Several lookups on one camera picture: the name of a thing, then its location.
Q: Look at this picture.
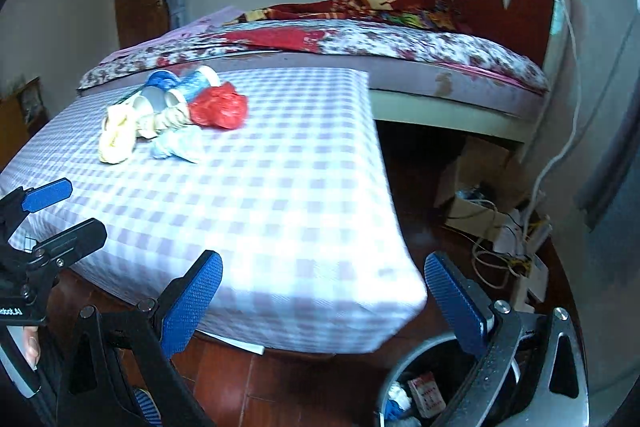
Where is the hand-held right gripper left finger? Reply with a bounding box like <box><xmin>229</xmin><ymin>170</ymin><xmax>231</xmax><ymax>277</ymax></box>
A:
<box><xmin>55</xmin><ymin>249</ymin><xmax>224</xmax><ymax>427</ymax></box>

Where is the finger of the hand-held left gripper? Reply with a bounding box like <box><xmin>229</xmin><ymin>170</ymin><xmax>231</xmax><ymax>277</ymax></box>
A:
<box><xmin>0</xmin><ymin>178</ymin><xmax>74</xmax><ymax>238</ymax></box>
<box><xmin>27</xmin><ymin>218</ymin><xmax>108</xmax><ymax>275</ymax></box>

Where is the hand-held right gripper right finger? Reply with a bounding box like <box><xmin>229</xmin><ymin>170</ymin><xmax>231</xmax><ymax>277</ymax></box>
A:
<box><xmin>424</xmin><ymin>251</ymin><xmax>589</xmax><ymax>427</ymax></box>

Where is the black trash can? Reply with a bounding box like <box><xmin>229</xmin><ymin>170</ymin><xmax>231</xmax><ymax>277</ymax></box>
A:
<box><xmin>377</xmin><ymin>332</ymin><xmax>551</xmax><ymax>427</ymax></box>

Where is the pale yellow bag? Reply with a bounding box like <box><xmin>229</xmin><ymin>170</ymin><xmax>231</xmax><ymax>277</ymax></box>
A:
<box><xmin>98</xmin><ymin>103</ymin><xmax>140</xmax><ymax>165</ymax></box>

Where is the person's left hand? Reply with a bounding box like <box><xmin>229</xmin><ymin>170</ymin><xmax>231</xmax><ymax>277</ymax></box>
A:
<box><xmin>22</xmin><ymin>324</ymin><xmax>42</xmax><ymax>370</ymax></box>

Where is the white router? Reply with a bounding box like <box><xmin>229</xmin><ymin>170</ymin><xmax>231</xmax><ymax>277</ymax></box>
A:
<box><xmin>492</xmin><ymin>207</ymin><xmax>551</xmax><ymax>313</ymax></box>

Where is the wooden cabinet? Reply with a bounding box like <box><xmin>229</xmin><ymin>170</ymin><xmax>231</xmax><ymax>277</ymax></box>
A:
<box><xmin>0</xmin><ymin>77</ymin><xmax>48</xmax><ymax>168</ymax></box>

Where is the cigarette pack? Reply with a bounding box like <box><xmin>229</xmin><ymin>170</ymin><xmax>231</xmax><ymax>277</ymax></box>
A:
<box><xmin>407</xmin><ymin>371</ymin><xmax>447</xmax><ymax>419</ymax></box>

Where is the crumpled white tissue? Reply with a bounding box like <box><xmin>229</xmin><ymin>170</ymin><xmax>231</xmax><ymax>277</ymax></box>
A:
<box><xmin>387</xmin><ymin>382</ymin><xmax>413</xmax><ymax>413</ymax></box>

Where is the checkered tablecloth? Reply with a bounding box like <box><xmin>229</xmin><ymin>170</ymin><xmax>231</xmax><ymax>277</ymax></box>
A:
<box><xmin>0</xmin><ymin>67</ymin><xmax>429</xmax><ymax>355</ymax></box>

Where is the blue striped slipper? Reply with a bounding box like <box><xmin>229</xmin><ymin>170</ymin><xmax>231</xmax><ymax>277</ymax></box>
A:
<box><xmin>131</xmin><ymin>387</ymin><xmax>163</xmax><ymax>427</ymax></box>

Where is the cardboard box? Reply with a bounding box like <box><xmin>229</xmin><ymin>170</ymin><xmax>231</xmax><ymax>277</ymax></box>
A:
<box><xmin>434</xmin><ymin>139</ymin><xmax>538</xmax><ymax>253</ymax></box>

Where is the crumpled light blue bag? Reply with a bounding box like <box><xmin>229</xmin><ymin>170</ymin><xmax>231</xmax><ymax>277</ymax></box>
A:
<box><xmin>150</xmin><ymin>127</ymin><xmax>205</xmax><ymax>164</ymax></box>

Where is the white paper cup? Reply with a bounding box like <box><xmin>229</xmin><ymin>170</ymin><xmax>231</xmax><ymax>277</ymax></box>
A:
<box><xmin>132</xmin><ymin>88</ymin><xmax>168</xmax><ymax>112</ymax></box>

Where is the crumpled beige bag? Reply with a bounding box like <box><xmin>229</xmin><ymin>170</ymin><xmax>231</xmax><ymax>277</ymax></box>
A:
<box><xmin>136</xmin><ymin>103</ymin><xmax>191</xmax><ymax>138</ymax></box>

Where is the blue patterned paper cup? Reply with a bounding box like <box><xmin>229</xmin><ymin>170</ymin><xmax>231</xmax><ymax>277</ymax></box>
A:
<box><xmin>165</xmin><ymin>66</ymin><xmax>222</xmax><ymax>108</ymax></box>
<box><xmin>145</xmin><ymin>69</ymin><xmax>182</xmax><ymax>96</ymax></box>

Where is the red plastic bag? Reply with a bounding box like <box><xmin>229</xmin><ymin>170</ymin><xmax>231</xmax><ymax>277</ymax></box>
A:
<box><xmin>189</xmin><ymin>82</ymin><xmax>249</xmax><ymax>131</ymax></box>

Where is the pink cloth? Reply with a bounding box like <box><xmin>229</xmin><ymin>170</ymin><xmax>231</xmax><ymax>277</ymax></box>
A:
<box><xmin>170</xmin><ymin>6</ymin><xmax>246</xmax><ymax>42</ymax></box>

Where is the floral mattress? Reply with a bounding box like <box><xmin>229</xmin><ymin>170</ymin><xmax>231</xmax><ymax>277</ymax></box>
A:
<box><xmin>77</xmin><ymin>19</ymin><xmax>551</xmax><ymax>112</ymax></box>

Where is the red and white headboard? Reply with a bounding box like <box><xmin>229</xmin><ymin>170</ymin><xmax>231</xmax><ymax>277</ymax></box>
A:
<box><xmin>437</xmin><ymin>0</ymin><xmax>573</xmax><ymax>72</ymax></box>

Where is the red printed blanket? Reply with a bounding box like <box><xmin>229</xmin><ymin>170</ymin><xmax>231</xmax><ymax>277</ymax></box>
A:
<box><xmin>242</xmin><ymin>0</ymin><xmax>471</xmax><ymax>32</ymax></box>

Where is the white bed frame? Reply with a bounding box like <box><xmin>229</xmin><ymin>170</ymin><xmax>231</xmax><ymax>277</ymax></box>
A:
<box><xmin>367</xmin><ymin>87</ymin><xmax>531</xmax><ymax>152</ymax></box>

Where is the white cable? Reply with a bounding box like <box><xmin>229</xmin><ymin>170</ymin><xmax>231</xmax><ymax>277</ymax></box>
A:
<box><xmin>520</xmin><ymin>0</ymin><xmax>583</xmax><ymax>293</ymax></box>

